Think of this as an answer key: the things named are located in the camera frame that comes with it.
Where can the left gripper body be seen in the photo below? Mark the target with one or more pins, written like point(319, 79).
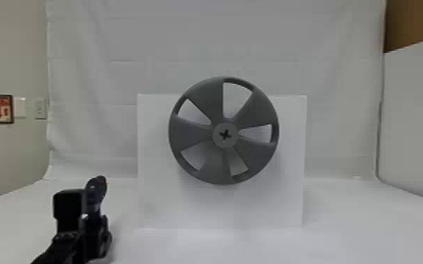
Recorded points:
point(96, 236)

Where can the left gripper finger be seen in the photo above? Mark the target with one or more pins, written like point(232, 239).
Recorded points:
point(95, 193)

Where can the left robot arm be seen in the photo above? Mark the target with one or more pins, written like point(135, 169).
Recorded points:
point(58, 248)

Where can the grey wheel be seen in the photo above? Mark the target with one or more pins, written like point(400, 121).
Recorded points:
point(204, 132)

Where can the white panel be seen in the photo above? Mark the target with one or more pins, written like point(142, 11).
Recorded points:
point(414, 118)
point(160, 199)

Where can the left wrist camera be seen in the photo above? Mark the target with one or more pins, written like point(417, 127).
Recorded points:
point(67, 210)

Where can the white wall switch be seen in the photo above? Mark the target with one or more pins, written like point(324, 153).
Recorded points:
point(40, 108)
point(20, 107)

